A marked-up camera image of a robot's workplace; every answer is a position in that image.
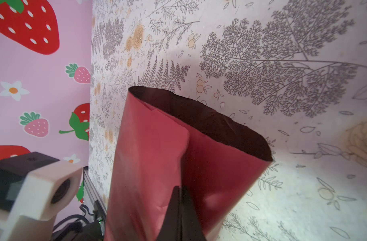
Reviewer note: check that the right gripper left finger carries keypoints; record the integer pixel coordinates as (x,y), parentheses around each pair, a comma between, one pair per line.
(171,227)

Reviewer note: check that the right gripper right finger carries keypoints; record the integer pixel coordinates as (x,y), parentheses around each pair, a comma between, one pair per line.
(191,229)

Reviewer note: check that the dark red wrapping paper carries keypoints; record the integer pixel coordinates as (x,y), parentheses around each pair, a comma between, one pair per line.
(167,140)

